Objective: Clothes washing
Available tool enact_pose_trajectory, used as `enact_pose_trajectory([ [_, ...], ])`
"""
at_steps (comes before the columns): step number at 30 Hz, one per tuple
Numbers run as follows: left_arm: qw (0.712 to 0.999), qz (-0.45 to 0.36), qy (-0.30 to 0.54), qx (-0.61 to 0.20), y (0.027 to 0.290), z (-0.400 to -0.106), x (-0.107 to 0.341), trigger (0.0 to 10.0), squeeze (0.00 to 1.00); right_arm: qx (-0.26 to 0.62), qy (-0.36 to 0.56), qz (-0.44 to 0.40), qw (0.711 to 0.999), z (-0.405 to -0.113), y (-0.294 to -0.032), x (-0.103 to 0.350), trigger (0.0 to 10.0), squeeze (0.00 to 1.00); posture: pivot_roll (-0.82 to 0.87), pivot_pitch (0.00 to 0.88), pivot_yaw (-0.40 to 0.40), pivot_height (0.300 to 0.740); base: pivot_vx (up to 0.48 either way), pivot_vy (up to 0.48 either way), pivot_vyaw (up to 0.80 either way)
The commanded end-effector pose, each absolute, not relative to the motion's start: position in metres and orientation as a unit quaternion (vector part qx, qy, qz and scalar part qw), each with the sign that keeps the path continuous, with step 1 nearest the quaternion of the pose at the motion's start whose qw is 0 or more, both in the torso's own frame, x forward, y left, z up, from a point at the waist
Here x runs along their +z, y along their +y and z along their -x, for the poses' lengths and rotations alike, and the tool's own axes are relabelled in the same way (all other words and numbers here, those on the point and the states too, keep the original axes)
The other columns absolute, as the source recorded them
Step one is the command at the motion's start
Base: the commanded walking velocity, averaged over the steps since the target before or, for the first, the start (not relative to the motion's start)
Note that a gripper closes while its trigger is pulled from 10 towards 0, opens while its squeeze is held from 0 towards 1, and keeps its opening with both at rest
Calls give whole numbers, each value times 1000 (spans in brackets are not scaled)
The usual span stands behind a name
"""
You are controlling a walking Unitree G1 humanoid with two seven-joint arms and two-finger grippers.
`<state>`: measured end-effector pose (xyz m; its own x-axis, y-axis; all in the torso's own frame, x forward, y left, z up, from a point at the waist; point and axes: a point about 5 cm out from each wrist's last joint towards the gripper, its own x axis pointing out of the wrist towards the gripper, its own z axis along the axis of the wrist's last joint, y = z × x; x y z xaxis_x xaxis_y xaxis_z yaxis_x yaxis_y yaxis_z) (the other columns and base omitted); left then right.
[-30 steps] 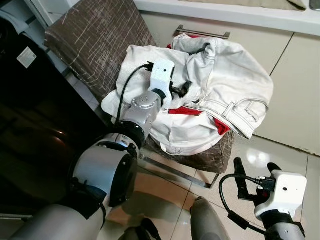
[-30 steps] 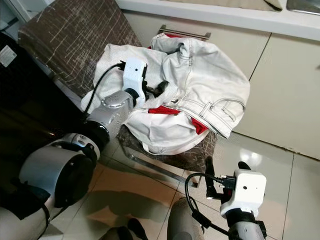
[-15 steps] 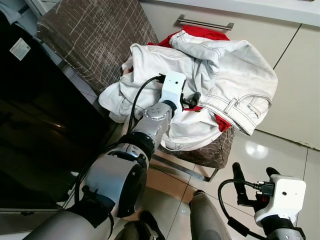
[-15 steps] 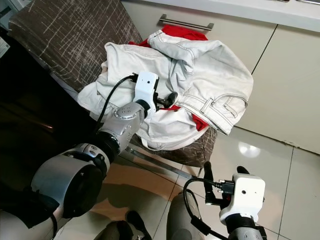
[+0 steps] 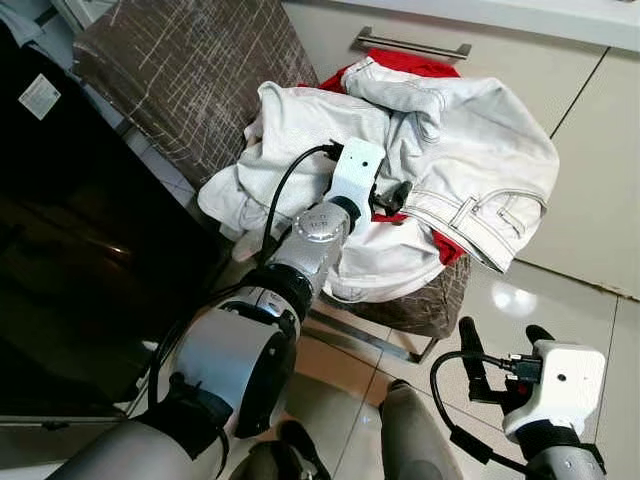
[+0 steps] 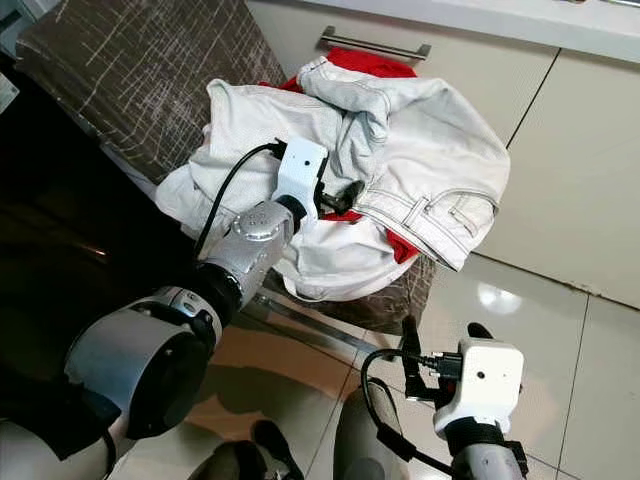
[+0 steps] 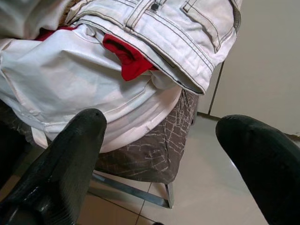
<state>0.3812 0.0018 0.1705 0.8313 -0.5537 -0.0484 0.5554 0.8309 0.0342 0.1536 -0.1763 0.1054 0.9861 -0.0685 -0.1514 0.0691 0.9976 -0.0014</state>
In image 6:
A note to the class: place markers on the white denim garment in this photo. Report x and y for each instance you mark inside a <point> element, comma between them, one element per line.
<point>430,140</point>

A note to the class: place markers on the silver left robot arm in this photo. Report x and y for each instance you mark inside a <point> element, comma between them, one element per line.
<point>135,365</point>

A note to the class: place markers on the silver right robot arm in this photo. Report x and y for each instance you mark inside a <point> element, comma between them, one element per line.
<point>488,455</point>

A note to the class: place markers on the grey right robot leg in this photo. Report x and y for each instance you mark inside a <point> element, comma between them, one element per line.
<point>365,440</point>

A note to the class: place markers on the grey robot leg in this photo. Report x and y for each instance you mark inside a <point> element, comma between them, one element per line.
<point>240,460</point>
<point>365,440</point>

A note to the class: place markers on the red cloth garment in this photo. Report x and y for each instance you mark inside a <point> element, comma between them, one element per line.
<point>368,62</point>

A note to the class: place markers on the black glossy appliance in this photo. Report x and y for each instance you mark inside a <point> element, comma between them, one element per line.
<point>80,260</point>

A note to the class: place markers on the grey left robot leg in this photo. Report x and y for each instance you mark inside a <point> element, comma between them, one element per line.
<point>240,460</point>

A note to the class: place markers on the cream kitchen cabinet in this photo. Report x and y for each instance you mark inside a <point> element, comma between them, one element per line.
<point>570,130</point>

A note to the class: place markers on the brown patterned upholstered chair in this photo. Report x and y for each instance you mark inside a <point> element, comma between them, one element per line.
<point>130,60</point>

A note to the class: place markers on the white appliance sticker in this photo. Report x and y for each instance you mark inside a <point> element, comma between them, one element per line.
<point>7,93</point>

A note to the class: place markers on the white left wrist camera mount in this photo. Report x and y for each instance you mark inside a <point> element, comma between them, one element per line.
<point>300,172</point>

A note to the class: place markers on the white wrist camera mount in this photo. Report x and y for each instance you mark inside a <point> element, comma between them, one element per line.
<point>300,172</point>
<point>485,385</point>

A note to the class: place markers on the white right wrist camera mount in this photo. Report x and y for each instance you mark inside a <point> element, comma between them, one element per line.
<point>485,385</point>

